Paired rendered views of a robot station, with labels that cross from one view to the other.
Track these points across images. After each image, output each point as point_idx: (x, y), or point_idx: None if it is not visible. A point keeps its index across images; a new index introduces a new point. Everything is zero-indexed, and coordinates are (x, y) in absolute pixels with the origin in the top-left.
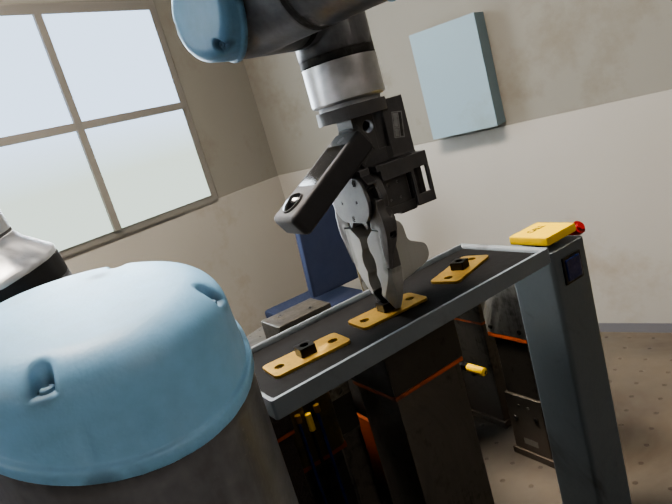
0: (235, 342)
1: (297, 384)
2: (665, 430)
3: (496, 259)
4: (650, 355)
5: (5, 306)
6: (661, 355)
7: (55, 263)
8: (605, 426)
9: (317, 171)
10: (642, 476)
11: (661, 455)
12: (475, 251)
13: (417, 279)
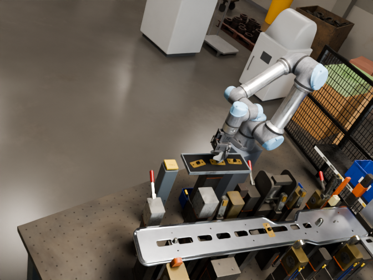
0: None
1: (236, 155)
2: (106, 230)
3: (189, 160)
4: (62, 261)
5: (263, 116)
6: (60, 258)
7: (265, 123)
8: None
9: (235, 138)
10: (129, 223)
11: (117, 225)
12: (189, 168)
13: (206, 168)
